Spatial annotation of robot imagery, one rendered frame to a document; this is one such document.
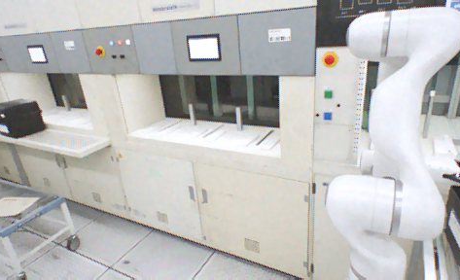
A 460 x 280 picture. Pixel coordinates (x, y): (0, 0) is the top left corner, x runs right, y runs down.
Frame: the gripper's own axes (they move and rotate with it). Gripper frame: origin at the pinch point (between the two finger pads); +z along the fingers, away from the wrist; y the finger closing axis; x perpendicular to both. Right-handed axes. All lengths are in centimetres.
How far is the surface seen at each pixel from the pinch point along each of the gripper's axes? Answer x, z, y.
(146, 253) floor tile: -106, -168, -37
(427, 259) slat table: -29.8, -9.7, 6.4
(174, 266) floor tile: -106, -141, -32
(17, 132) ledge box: -21, -280, -48
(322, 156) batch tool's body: -16, -46, -38
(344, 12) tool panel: 47, -40, -35
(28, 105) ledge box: -2, -277, -61
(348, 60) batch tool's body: 29, -38, -36
